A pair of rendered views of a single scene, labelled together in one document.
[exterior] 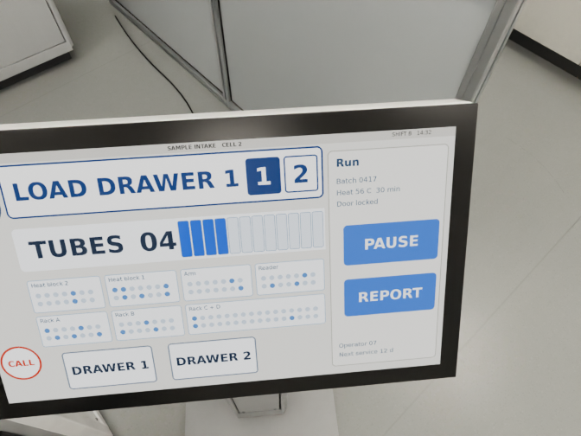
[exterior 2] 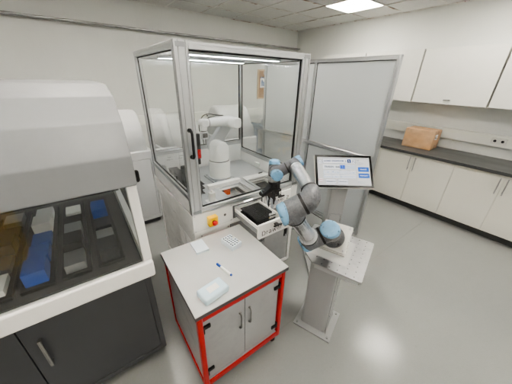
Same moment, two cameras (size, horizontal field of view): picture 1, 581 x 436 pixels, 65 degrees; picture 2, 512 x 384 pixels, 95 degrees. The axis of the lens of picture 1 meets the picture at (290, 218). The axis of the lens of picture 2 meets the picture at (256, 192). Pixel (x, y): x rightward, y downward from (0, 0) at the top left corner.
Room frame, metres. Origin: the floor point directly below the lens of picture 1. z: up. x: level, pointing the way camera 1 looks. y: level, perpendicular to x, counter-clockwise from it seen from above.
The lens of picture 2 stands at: (-1.89, 0.65, 1.82)
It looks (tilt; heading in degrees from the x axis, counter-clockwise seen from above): 26 degrees down; 6
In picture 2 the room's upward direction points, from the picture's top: 1 degrees clockwise
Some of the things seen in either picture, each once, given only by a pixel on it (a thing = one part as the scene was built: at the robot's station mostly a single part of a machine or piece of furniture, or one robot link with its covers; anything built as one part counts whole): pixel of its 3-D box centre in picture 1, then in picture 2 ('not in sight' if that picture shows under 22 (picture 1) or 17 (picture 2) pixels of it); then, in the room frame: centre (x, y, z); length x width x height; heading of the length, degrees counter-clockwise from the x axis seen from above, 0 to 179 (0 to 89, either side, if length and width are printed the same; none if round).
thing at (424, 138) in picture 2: not in sight; (421, 137); (2.08, -1.52, 1.04); 0.41 x 0.32 x 0.28; 43
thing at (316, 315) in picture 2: not in sight; (323, 286); (-0.51, 0.25, 0.38); 0.30 x 0.30 x 0.76; 63
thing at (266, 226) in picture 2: not in sight; (273, 225); (-0.48, 0.66, 0.87); 0.29 x 0.02 x 0.11; 133
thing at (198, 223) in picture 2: not in sight; (224, 186); (0.14, 1.18, 0.87); 1.02 x 0.95 x 0.14; 133
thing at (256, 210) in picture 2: not in sight; (257, 214); (-0.33, 0.80, 0.87); 0.22 x 0.18 x 0.06; 43
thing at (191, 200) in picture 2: not in sight; (221, 123); (0.14, 1.18, 1.47); 1.02 x 0.95 x 1.05; 133
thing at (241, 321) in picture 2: not in sight; (224, 300); (-0.74, 0.97, 0.38); 0.62 x 0.58 x 0.76; 133
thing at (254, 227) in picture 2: not in sight; (257, 214); (-0.33, 0.80, 0.86); 0.40 x 0.26 x 0.06; 43
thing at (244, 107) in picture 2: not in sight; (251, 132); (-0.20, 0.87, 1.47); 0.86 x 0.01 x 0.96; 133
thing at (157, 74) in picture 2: not in sight; (161, 120); (-0.19, 1.54, 1.52); 0.87 x 0.01 x 0.86; 43
